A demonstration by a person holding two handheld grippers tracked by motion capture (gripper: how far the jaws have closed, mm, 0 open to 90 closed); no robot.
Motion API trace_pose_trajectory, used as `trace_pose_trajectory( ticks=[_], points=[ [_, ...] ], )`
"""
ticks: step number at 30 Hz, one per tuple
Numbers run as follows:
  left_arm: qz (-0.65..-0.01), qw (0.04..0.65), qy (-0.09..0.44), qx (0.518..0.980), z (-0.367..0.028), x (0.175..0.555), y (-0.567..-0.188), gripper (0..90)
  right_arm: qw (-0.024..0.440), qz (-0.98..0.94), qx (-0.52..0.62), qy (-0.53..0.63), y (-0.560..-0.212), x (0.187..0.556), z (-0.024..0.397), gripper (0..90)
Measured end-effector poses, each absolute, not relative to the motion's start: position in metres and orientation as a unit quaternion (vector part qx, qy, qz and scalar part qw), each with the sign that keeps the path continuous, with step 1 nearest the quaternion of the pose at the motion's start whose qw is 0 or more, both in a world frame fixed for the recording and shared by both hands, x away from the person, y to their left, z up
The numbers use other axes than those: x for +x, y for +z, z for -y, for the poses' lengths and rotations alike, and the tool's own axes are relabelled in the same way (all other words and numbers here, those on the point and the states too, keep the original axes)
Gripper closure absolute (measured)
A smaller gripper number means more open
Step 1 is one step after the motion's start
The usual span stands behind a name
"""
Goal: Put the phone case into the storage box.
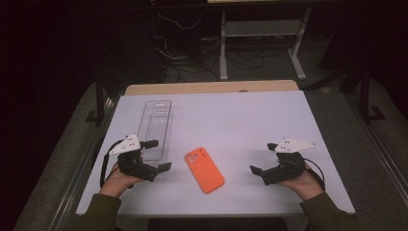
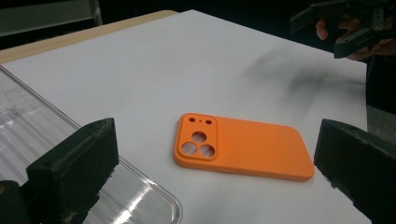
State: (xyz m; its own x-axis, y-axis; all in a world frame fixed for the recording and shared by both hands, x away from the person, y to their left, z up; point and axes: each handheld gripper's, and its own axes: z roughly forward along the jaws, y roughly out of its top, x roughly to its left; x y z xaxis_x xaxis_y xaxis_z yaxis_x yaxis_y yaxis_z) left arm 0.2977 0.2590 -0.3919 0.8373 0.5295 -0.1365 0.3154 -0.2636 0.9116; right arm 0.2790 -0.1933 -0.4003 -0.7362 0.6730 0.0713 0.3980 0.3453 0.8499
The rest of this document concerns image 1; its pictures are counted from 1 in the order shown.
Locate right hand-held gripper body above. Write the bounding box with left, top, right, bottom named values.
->
left=261, top=138, right=319, bottom=187

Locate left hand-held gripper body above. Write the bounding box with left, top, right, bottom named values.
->
left=108, top=133, right=160, bottom=183

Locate clear plastic packaging tray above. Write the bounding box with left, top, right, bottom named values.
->
left=136, top=99, right=174, bottom=167

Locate orange phone case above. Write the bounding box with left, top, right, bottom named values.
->
left=184, top=146, right=226, bottom=194

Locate person's left hand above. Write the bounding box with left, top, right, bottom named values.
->
left=98, top=153, right=146, bottom=198

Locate person's right hand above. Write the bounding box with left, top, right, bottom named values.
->
left=276, top=161, right=325, bottom=202

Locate black metal stand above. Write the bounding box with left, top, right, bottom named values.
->
left=84, top=76, right=108, bottom=127
left=358, top=62, right=388, bottom=125

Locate left hand-held gripper black cable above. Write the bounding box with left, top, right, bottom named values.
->
left=99, top=139, right=127, bottom=189

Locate hand-held gripper black cable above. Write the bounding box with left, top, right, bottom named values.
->
left=99, top=139, right=127, bottom=189
left=302, top=157, right=327, bottom=193

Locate right hand-held gripper black cable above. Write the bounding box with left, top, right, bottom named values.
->
left=302, top=157, right=327, bottom=193

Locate metal floor rail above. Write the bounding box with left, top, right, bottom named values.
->
left=47, top=95, right=121, bottom=231
left=347, top=94, right=408, bottom=201

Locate tangle of floor cables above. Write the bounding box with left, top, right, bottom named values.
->
left=149, top=9, right=280, bottom=84

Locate white metal desk frame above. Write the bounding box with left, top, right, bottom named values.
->
left=218, top=7, right=313, bottom=82

